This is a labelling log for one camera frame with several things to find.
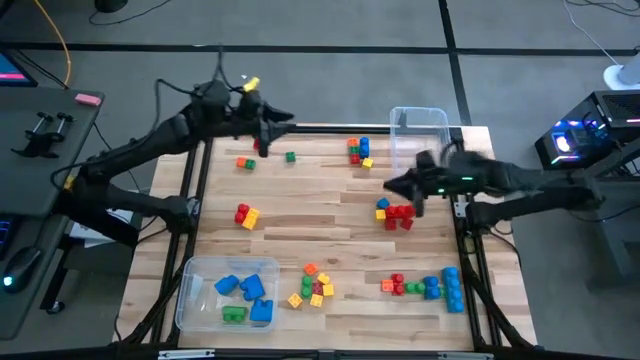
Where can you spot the dark metal stand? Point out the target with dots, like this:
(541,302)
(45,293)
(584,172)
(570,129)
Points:
(617,240)

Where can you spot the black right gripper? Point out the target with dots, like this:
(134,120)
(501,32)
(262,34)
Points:
(462,175)

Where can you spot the backlit keyboard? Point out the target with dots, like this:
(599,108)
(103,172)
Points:
(4,232)

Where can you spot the lit computer case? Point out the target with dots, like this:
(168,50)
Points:
(590,130)

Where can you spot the silver metal bracket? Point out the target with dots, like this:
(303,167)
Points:
(186,354)

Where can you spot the large red block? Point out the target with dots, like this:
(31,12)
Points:
(397,211)

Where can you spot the small orange block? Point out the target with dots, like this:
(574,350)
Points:
(387,285)
(241,162)
(310,269)
(352,142)

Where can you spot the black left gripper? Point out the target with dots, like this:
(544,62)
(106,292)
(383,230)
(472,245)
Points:
(249,110)

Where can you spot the black metal table frame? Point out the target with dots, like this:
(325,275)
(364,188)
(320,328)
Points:
(350,129)

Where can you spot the red two-stud block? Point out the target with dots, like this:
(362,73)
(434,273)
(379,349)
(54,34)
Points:
(398,284)
(242,213)

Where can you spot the computer monitor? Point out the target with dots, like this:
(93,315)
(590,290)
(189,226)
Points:
(12,70)

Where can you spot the blue two-stud block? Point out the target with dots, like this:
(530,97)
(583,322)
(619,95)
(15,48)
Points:
(364,147)
(226,284)

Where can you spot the large green block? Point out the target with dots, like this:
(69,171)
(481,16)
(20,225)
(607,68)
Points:
(234,313)

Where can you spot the white tower fan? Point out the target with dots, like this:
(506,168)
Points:
(622,75)

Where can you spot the large blue block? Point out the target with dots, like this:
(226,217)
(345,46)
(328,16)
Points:
(251,287)
(261,310)

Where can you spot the long blue block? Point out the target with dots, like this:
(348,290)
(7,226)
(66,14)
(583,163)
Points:
(452,289)

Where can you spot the pink eraser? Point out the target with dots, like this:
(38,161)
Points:
(88,99)

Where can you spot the medium blue block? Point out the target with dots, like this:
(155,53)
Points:
(431,288)

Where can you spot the black clamp bracket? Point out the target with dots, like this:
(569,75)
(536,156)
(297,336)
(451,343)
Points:
(42,135)

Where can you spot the white cardboard box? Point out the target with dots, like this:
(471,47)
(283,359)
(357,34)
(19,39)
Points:
(90,235)

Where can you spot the dark grey side desk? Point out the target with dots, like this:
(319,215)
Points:
(30,185)

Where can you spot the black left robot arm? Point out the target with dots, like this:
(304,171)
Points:
(150,137)

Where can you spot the green two-stud block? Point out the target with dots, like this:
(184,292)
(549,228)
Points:
(415,288)
(306,287)

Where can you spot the black computer mouse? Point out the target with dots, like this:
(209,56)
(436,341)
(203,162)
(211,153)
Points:
(20,267)

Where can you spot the small dark red block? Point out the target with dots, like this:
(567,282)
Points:
(317,288)

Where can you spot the dark low desk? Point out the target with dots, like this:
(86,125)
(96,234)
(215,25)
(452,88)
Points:
(30,310)

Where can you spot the black round base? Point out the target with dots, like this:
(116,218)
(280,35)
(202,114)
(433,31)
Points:
(111,4)

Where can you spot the clear labelled plastic bin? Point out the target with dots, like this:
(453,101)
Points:
(210,270)

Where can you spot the small blue block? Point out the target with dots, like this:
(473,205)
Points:
(383,203)

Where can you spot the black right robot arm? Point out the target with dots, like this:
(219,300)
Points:
(540,192)

